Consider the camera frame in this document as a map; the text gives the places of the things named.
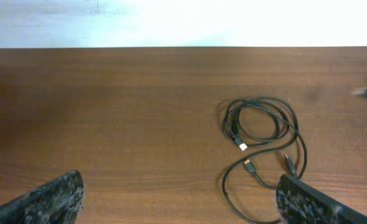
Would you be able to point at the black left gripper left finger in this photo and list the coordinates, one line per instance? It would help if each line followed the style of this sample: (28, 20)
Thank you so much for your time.
(57, 201)

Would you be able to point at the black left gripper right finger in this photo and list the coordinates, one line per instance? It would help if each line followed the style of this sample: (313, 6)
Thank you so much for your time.
(299, 203)

